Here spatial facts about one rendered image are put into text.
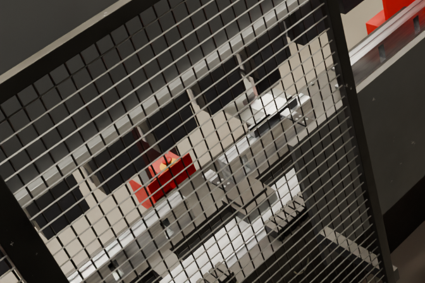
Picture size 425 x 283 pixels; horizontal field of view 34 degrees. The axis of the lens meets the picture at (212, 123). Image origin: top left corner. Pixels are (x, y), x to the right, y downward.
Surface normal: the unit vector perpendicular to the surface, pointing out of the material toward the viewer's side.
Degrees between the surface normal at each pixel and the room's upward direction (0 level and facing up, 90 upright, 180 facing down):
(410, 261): 0
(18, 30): 90
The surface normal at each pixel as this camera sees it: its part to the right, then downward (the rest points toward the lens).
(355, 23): -0.29, -0.76
